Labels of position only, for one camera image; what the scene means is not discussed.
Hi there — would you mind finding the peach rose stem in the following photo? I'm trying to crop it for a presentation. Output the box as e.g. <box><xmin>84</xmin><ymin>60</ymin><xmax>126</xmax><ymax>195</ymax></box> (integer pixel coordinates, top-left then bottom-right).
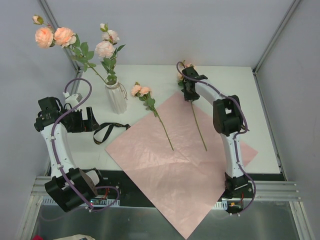
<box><xmin>32</xmin><ymin>14</ymin><xmax>107</xmax><ymax>83</ymax></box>
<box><xmin>130</xmin><ymin>82</ymin><xmax>174</xmax><ymax>151</ymax></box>
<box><xmin>177</xmin><ymin>59</ymin><xmax>208</xmax><ymax>151</ymax></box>

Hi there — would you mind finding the black printed ribbon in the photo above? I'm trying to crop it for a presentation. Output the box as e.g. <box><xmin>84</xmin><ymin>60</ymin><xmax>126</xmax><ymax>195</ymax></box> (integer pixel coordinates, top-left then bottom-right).
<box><xmin>93</xmin><ymin>122</ymin><xmax>131</xmax><ymax>145</ymax></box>

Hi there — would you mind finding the pink wrapping paper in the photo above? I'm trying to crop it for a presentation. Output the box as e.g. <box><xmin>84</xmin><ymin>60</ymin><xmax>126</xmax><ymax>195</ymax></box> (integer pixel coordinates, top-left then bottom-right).
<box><xmin>105</xmin><ymin>92</ymin><xmax>257</xmax><ymax>239</ymax></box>

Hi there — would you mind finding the pale pink rose stem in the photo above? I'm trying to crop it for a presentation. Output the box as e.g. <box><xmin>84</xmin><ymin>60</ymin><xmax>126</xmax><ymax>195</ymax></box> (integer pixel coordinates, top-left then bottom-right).
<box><xmin>95</xmin><ymin>23</ymin><xmax>125</xmax><ymax>86</ymax></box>

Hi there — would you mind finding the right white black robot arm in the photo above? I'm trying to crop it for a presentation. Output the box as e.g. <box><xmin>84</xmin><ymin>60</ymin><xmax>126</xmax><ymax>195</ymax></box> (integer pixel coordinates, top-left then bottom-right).
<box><xmin>178</xmin><ymin>66</ymin><xmax>249</xmax><ymax>199</ymax></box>

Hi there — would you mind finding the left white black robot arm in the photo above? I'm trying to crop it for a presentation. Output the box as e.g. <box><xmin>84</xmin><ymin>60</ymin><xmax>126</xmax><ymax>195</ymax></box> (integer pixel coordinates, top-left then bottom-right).
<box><xmin>34</xmin><ymin>96</ymin><xmax>106</xmax><ymax>213</ymax></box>

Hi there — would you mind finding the white ribbed ceramic vase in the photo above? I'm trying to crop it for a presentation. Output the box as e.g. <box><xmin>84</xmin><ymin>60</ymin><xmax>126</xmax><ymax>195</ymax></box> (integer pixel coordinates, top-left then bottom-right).
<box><xmin>105</xmin><ymin>80</ymin><xmax>128</xmax><ymax>115</ymax></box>

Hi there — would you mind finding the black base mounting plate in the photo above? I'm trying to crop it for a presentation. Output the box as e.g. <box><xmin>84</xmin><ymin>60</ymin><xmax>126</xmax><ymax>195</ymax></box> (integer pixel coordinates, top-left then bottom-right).
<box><xmin>97</xmin><ymin>170</ymin><xmax>254</xmax><ymax>208</ymax></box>

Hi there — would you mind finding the beige cloth bag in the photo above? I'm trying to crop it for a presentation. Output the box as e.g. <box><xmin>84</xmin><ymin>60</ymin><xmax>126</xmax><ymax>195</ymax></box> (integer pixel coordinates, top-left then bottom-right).
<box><xmin>54</xmin><ymin>234</ymin><xmax>95</xmax><ymax>240</ymax></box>

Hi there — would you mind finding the red cloth item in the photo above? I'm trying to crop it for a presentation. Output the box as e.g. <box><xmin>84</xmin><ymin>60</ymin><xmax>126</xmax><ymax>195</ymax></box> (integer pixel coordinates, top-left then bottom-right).
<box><xmin>32</xmin><ymin>235</ymin><xmax>44</xmax><ymax>240</ymax></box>

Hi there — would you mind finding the left white cable duct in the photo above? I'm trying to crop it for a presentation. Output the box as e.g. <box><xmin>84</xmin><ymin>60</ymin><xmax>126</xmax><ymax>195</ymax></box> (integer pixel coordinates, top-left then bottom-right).
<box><xmin>41</xmin><ymin>196</ymin><xmax>120</xmax><ymax>208</ymax></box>

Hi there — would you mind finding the white cable duct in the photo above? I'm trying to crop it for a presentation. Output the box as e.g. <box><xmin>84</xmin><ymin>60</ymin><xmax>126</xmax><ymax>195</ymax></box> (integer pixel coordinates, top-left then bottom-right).
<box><xmin>212</xmin><ymin>200</ymin><xmax>228</xmax><ymax>211</ymax></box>
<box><xmin>41</xmin><ymin>196</ymin><xmax>120</xmax><ymax>208</ymax></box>

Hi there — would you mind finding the right white cable duct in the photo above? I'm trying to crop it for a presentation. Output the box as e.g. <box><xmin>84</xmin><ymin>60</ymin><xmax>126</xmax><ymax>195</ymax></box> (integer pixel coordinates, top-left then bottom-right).
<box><xmin>212</xmin><ymin>200</ymin><xmax>228</xmax><ymax>211</ymax></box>

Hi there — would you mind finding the aluminium front rail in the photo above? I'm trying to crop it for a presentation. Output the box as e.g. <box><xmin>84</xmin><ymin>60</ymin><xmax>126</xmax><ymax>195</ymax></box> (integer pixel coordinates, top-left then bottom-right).
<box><xmin>254</xmin><ymin>181</ymin><xmax>302</xmax><ymax>202</ymax></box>

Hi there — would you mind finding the right aluminium frame post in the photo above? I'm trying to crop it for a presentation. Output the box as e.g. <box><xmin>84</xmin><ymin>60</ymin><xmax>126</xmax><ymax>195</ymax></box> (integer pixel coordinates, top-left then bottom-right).
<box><xmin>252</xmin><ymin>0</ymin><xmax>302</xmax><ymax>75</ymax></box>

